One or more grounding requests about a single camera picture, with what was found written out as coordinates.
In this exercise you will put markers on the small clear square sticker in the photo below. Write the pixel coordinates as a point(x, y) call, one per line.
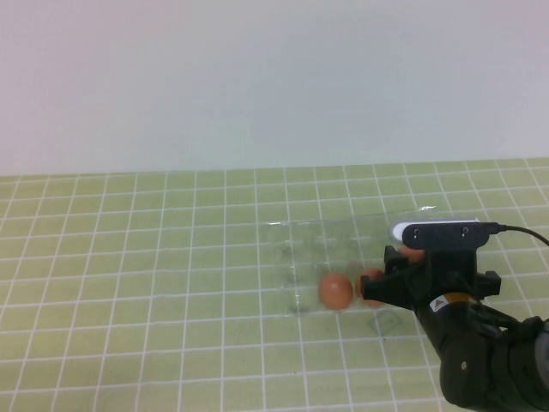
point(385, 322)

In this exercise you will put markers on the green checked tablecloth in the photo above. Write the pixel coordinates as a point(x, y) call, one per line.
point(128, 300)

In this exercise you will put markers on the clear plastic egg tray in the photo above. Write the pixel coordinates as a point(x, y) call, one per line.
point(326, 249)

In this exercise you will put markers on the brown egg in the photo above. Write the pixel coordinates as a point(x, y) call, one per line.
point(336, 291)
point(414, 254)
point(373, 273)

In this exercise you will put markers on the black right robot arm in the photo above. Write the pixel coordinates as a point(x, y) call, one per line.
point(480, 360)

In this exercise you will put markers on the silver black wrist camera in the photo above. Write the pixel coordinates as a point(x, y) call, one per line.
point(442, 235)

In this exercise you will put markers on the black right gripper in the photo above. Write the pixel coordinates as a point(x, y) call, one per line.
point(446, 276)

